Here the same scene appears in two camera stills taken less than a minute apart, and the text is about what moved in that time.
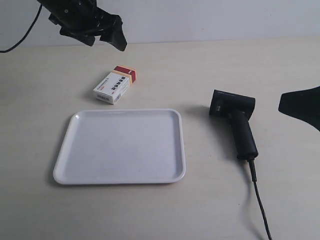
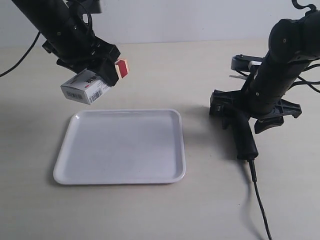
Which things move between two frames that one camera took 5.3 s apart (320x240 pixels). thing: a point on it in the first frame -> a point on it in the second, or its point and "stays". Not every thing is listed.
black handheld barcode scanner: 238,109 stays
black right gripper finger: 303,105 -> 255,102
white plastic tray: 130,146 stays
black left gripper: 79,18 -> 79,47
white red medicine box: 116,85 -> 86,87
